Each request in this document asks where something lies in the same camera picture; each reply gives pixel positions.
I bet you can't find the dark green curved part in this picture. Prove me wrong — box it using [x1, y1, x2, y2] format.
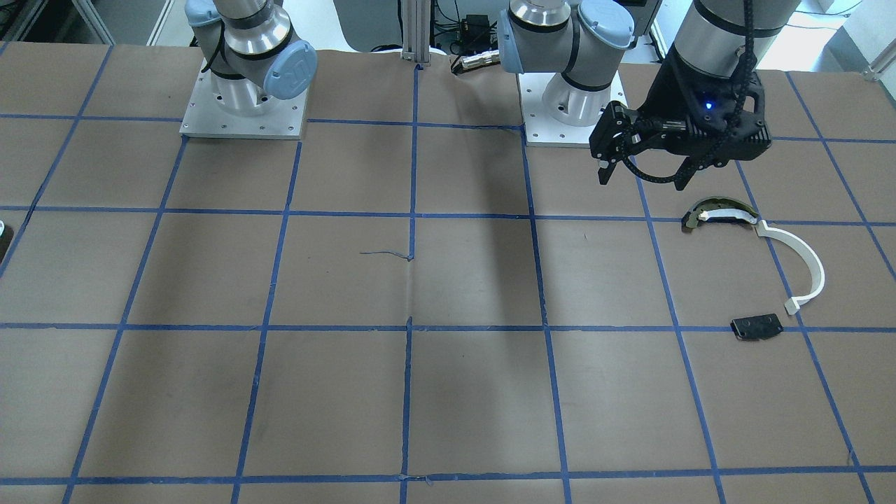
[681, 197, 760, 233]

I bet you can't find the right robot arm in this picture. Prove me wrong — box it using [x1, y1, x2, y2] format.
[183, 1, 318, 117]

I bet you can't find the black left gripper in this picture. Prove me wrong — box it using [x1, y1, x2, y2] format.
[589, 70, 772, 186]

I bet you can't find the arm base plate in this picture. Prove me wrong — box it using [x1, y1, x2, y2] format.
[517, 73, 627, 148]
[180, 59, 311, 140]

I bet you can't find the small black plastic part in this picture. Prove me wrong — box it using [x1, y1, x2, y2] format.
[730, 313, 783, 342]

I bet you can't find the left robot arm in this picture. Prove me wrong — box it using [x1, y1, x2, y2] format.
[497, 1, 796, 190]

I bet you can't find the aluminium frame post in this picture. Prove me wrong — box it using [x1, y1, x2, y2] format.
[398, 0, 433, 69]

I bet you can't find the white semicircular bracket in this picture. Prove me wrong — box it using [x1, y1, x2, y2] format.
[755, 219, 826, 315]

